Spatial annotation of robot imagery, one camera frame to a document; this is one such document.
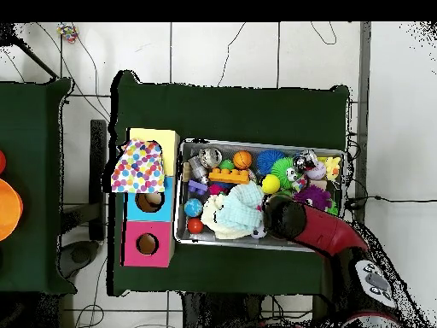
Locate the small colourful toy on floor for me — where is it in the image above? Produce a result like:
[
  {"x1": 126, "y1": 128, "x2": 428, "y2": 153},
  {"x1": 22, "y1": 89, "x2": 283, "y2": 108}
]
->
[{"x1": 56, "y1": 23, "x2": 79, "y2": 44}]

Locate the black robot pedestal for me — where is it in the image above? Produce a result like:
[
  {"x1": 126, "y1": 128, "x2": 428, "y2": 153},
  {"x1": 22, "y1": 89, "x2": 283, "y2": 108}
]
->
[{"x1": 180, "y1": 292, "x2": 264, "y2": 328}]

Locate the dark green table cloth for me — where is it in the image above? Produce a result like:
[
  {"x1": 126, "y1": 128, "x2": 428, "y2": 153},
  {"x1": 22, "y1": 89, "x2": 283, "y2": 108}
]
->
[{"x1": 108, "y1": 70, "x2": 351, "y2": 298}]

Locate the purple spiky monster toy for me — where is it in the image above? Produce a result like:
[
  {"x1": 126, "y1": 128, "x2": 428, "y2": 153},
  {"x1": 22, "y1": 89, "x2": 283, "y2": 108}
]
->
[{"x1": 294, "y1": 184, "x2": 335, "y2": 212}]

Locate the green covered side table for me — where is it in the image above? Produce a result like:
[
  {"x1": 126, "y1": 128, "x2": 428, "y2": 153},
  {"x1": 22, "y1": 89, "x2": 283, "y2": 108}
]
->
[{"x1": 0, "y1": 78, "x2": 73, "y2": 295}]

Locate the green spiky ball with eyes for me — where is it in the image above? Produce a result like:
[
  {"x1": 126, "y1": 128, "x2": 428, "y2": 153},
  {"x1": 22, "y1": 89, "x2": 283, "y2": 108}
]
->
[{"x1": 271, "y1": 156, "x2": 301, "y2": 189}]

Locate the orange building block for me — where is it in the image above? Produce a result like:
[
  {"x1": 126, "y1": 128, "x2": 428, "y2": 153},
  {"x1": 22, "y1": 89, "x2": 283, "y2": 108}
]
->
[{"x1": 207, "y1": 167, "x2": 250, "y2": 187}]

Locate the shallow clear bin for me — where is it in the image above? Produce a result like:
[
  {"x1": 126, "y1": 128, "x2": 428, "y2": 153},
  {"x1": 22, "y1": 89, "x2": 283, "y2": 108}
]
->
[{"x1": 173, "y1": 139, "x2": 346, "y2": 254}]

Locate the wooden box with three holes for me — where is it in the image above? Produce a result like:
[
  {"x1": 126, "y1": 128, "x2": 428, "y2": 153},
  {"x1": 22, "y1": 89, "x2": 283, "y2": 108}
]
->
[{"x1": 121, "y1": 126, "x2": 182, "y2": 269}]

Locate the blue spiky ball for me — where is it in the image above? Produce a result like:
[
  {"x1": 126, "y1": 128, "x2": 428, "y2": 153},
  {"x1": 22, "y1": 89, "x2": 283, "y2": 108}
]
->
[{"x1": 256, "y1": 149, "x2": 287, "y2": 175}]

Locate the cream yellow cloth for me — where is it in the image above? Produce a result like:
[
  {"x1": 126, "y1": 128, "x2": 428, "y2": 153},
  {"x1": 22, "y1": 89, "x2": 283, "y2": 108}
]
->
[{"x1": 199, "y1": 196, "x2": 253, "y2": 240}]

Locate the light teal cloth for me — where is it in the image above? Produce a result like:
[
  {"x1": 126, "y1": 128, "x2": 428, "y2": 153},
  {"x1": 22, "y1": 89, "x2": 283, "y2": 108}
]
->
[{"x1": 217, "y1": 181, "x2": 267, "y2": 233}]

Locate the blue globe ball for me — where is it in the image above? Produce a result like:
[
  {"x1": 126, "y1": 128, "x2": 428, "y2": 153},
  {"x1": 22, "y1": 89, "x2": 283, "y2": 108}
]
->
[{"x1": 184, "y1": 197, "x2": 204, "y2": 218}]

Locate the colourful patterned cloth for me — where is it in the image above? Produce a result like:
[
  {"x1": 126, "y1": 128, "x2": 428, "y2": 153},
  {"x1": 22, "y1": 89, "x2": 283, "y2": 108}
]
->
[{"x1": 110, "y1": 138, "x2": 166, "y2": 195}]

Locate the yellow ball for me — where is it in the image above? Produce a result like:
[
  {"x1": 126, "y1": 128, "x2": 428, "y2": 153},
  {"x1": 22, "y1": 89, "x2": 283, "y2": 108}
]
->
[{"x1": 262, "y1": 173, "x2": 282, "y2": 195}]

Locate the orange bowl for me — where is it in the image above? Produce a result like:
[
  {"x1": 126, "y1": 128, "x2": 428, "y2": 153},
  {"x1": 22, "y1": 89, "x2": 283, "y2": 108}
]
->
[{"x1": 0, "y1": 177, "x2": 25, "y2": 243}]

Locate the crushed silver can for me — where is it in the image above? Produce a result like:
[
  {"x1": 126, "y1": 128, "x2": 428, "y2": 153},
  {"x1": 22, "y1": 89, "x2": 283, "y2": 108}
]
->
[{"x1": 197, "y1": 146, "x2": 222, "y2": 168}]

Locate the small orange basketball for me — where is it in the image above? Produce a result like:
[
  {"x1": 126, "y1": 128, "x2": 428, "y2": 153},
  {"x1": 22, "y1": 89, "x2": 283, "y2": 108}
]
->
[{"x1": 232, "y1": 149, "x2": 253, "y2": 170}]

